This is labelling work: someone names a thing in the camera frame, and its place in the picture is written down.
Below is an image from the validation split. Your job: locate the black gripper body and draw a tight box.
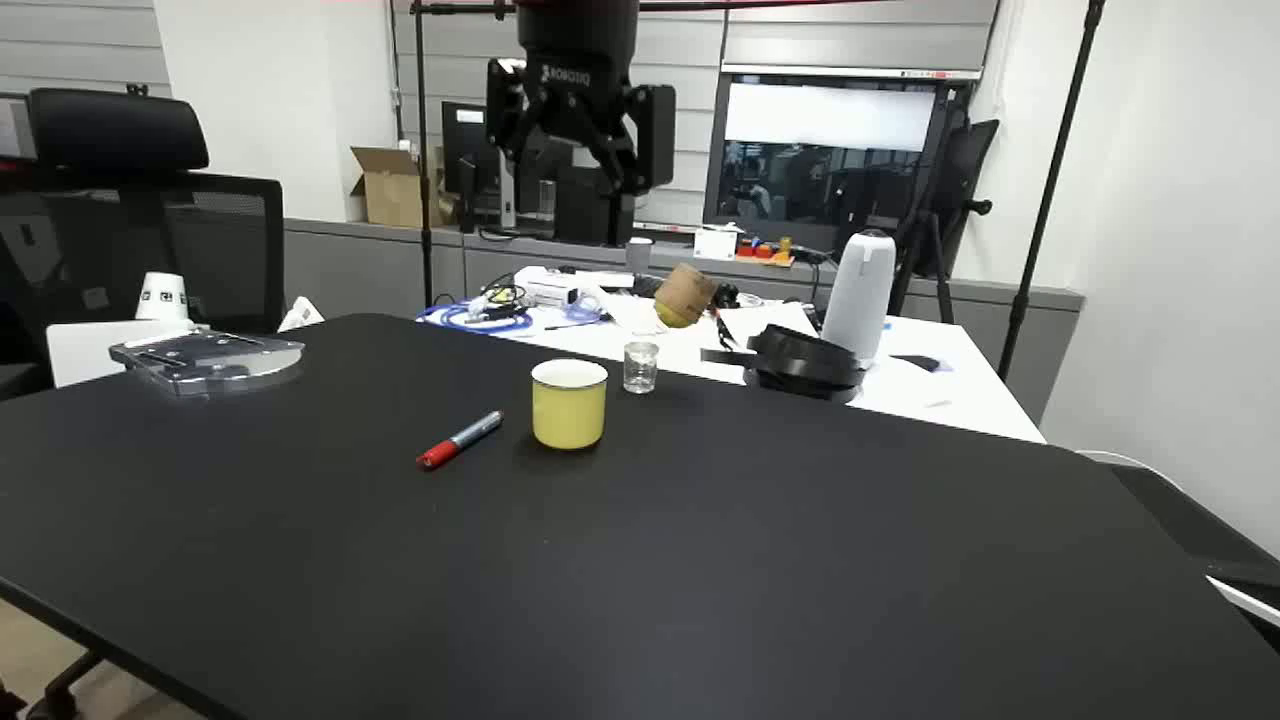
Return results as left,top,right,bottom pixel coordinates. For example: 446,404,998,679
523,50,635,149

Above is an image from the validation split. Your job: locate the red capped marker pen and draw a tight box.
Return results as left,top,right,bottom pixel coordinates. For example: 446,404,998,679
416,409,506,477

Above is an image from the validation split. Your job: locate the yellow cup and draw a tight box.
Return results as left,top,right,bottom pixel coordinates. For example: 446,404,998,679
529,354,613,456

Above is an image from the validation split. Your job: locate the small dark computer monitor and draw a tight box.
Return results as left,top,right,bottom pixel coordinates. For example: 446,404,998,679
441,101,506,200

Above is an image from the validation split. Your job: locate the white plastic container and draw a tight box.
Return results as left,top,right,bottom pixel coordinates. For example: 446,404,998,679
687,220,742,262

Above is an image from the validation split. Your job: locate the brown cardboard box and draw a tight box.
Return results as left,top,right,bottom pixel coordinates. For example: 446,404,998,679
349,140,430,233

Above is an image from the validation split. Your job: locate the red and orange parts tray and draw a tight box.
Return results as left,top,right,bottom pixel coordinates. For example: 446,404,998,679
733,233,799,266

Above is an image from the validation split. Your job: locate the wooden mallet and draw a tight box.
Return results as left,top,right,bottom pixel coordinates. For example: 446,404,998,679
648,260,741,350

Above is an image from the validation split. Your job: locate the white power strip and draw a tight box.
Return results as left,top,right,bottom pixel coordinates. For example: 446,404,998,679
506,260,639,302

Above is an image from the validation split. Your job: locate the large computer monitor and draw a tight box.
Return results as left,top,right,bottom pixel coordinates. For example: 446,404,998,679
704,68,969,266

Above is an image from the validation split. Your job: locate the small clear glass jar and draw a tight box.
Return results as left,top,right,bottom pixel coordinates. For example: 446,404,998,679
621,335,662,398

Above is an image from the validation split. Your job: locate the white cylindrical speaker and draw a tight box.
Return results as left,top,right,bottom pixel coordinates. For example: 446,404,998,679
818,229,898,367

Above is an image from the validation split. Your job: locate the black round bowl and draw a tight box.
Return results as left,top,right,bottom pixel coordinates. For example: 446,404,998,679
742,320,867,404

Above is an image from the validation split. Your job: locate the small white folded card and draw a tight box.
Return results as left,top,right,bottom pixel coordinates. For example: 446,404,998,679
273,291,327,335

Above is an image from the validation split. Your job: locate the white desk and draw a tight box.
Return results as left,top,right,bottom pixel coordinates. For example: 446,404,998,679
411,270,1048,448

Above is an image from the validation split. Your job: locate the small white cone object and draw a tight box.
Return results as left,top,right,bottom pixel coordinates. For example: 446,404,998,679
133,266,196,328

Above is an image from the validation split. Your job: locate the clear plastic plate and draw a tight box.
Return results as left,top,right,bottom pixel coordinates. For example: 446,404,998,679
103,328,307,404

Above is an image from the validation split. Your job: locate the black office chair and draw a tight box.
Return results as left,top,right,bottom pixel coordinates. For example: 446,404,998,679
0,83,289,398

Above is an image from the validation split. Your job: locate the thin black stand pole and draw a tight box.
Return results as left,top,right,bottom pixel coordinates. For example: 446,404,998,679
994,0,1113,383

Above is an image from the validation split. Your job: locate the white flat box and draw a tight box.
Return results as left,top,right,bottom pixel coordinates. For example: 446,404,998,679
45,317,208,392

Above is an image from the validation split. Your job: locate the black vertical frame pole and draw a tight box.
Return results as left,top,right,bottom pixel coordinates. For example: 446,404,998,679
409,0,441,310

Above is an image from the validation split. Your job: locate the black camera tripod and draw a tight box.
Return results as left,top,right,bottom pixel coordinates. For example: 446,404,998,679
885,93,1003,328

